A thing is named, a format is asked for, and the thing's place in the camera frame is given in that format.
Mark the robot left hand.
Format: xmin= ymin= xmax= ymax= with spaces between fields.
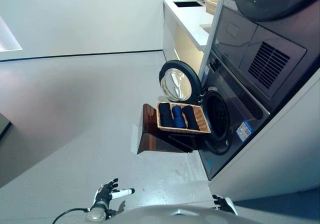
xmin=91 ymin=177 xmax=136 ymax=209

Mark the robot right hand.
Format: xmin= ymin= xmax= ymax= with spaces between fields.
xmin=212 ymin=194 xmax=239 ymax=216

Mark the black cloth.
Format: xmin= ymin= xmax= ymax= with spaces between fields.
xmin=182 ymin=105 xmax=200 ymax=131
xmin=159 ymin=103 xmax=174 ymax=128

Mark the blue cloth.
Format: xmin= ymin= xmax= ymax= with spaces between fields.
xmin=171 ymin=105 xmax=187 ymax=129

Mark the dark grey washing machine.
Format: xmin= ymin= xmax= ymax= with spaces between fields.
xmin=192 ymin=50 xmax=272 ymax=181

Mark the silver robot torso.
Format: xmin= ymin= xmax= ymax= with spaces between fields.
xmin=104 ymin=205 xmax=283 ymax=224

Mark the white cabinet side panel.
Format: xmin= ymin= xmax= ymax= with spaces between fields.
xmin=208 ymin=68 xmax=320 ymax=202

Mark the brown glossy stool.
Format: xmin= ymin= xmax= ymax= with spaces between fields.
xmin=136 ymin=103 xmax=201 ymax=156

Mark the white energy label sticker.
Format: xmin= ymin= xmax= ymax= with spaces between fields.
xmin=236 ymin=122 xmax=252 ymax=142

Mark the brown wicker basket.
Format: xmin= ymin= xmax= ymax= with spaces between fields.
xmin=156 ymin=100 xmax=212 ymax=135

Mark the grey cabinet with black edge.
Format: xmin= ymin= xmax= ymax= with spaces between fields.
xmin=0 ymin=112 xmax=12 ymax=139

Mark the round glass washer door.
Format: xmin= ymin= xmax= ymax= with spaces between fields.
xmin=158 ymin=60 xmax=206 ymax=105

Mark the black dryer vent grille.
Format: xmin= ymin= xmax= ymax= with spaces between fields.
xmin=247 ymin=41 xmax=291 ymax=90

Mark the dark grey dryer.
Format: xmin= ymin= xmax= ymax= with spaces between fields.
xmin=213 ymin=0 xmax=320 ymax=115

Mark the white counter cabinet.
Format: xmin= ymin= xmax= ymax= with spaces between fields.
xmin=161 ymin=0 xmax=216 ymax=62

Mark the pale small wicker basket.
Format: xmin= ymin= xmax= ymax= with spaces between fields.
xmin=204 ymin=0 xmax=219 ymax=15

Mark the black rectangular sink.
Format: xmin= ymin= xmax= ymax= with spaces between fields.
xmin=172 ymin=0 xmax=201 ymax=9

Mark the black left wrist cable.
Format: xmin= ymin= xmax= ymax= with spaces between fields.
xmin=52 ymin=207 xmax=91 ymax=224

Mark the white slanted frame post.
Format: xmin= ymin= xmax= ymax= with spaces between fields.
xmin=198 ymin=0 xmax=230 ymax=76

